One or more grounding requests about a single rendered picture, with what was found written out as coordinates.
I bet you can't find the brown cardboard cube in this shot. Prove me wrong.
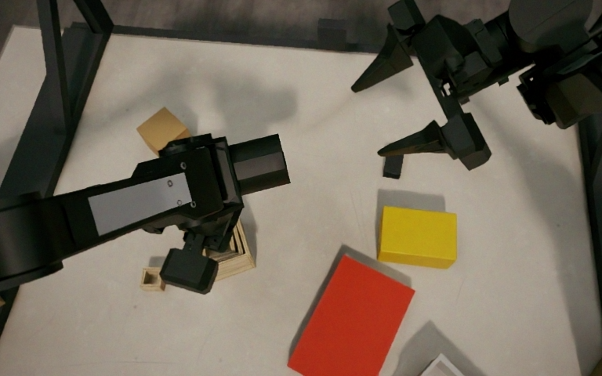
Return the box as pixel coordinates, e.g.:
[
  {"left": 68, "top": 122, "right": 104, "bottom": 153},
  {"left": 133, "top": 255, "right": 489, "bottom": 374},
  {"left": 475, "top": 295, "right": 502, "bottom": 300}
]
[{"left": 136, "top": 107, "right": 191, "bottom": 156}]

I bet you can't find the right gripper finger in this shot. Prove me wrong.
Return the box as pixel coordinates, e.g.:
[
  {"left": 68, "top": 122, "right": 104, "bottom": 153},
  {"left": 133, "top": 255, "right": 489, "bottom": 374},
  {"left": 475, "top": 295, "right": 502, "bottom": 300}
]
[
  {"left": 183, "top": 230, "right": 233, "bottom": 253},
  {"left": 227, "top": 208, "right": 242, "bottom": 232}
]

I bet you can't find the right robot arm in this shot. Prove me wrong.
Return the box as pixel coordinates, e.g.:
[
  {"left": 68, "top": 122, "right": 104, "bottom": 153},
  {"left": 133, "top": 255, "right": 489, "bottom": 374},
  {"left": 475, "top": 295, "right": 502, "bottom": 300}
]
[{"left": 0, "top": 133, "right": 291, "bottom": 291}]

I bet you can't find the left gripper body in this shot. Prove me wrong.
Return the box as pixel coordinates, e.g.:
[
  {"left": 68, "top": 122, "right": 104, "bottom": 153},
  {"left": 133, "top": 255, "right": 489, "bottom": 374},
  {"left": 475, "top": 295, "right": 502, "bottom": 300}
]
[{"left": 387, "top": 0, "right": 519, "bottom": 171}]

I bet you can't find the black metal support frame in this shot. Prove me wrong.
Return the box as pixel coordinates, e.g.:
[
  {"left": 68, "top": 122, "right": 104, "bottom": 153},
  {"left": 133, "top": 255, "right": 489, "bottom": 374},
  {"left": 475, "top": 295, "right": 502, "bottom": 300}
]
[{"left": 36, "top": 0, "right": 602, "bottom": 185}]

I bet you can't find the red flat rectangular block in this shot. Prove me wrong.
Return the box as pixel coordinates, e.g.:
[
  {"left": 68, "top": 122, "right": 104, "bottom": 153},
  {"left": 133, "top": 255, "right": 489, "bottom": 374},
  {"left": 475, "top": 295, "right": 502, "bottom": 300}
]
[{"left": 287, "top": 255, "right": 415, "bottom": 376}]

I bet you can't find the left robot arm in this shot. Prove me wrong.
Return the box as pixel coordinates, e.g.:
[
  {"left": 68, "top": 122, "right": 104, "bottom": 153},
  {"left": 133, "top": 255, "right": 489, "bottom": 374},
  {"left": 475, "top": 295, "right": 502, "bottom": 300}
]
[{"left": 411, "top": 0, "right": 602, "bottom": 130}]

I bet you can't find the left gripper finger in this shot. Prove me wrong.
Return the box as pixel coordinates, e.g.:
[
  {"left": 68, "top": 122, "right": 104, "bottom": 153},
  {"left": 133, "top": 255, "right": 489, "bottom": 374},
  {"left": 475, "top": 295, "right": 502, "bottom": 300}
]
[
  {"left": 377, "top": 119, "right": 458, "bottom": 160},
  {"left": 351, "top": 23, "right": 414, "bottom": 92}
]

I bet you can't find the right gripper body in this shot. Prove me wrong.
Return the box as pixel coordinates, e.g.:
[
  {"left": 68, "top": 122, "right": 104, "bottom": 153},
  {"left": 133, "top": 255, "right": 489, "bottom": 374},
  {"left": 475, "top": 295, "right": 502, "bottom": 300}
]
[{"left": 159, "top": 212, "right": 234, "bottom": 295}]

